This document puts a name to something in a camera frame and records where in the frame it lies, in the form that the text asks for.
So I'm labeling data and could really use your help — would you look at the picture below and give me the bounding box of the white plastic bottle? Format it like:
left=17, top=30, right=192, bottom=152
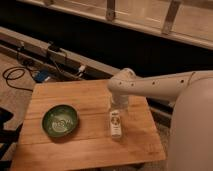
left=110, top=110, right=122, bottom=138

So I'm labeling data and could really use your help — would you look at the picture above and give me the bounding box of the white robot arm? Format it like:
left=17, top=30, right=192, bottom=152
left=108, top=68, right=213, bottom=171

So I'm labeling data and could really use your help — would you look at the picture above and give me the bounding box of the green ceramic bowl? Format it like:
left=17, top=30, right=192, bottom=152
left=42, top=104, right=79, bottom=138

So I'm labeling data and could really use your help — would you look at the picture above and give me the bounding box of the wooden board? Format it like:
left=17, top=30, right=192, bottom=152
left=10, top=80, right=165, bottom=171

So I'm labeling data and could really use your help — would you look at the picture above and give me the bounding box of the blue box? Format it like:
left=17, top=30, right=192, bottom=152
left=34, top=70, right=50, bottom=83

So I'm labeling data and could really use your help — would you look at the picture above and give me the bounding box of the black power adapter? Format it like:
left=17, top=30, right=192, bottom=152
left=47, top=43, right=62, bottom=55

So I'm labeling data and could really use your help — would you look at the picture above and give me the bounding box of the metal rail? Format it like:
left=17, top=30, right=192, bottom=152
left=0, top=26, right=174, bottom=118

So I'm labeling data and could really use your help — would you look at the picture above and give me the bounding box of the black cable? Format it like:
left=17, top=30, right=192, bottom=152
left=2, top=65, right=34, bottom=93

